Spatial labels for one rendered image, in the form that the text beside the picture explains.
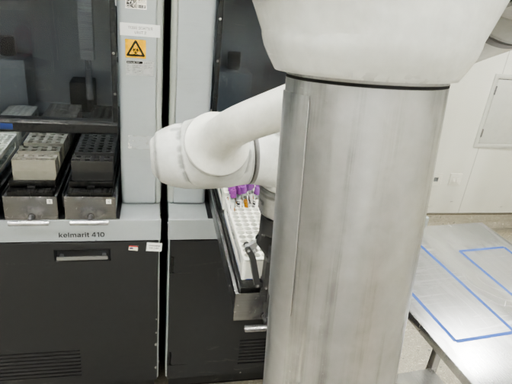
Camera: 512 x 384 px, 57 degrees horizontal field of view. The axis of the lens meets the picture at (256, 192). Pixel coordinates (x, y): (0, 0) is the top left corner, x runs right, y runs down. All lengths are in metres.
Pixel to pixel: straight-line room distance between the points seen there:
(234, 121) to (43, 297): 1.06
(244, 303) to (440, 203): 2.38
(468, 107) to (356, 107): 2.81
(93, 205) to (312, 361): 1.10
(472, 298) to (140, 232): 0.88
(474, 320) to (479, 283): 0.15
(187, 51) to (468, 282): 0.90
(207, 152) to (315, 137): 0.43
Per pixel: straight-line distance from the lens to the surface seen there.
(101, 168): 1.41
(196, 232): 1.41
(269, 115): 0.60
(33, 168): 1.44
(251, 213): 1.18
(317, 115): 0.27
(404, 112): 0.27
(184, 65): 1.33
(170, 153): 0.73
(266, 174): 0.78
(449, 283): 1.16
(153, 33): 1.31
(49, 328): 1.63
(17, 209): 1.42
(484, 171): 3.32
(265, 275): 0.94
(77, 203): 1.38
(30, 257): 1.49
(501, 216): 3.58
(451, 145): 3.10
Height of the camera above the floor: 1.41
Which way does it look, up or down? 25 degrees down
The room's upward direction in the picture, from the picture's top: 6 degrees clockwise
